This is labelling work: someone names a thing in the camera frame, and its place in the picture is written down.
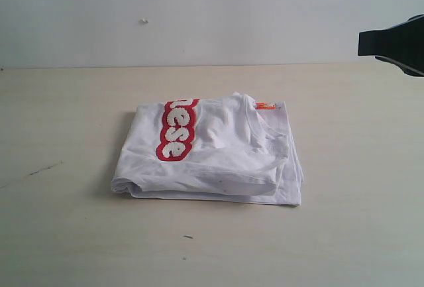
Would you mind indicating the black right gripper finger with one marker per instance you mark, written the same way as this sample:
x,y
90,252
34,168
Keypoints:
x,y
401,44
405,69

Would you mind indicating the white t-shirt red lettering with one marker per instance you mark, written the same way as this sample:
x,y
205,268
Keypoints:
x,y
220,149

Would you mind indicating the orange garment tag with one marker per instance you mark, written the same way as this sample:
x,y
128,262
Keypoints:
x,y
265,106

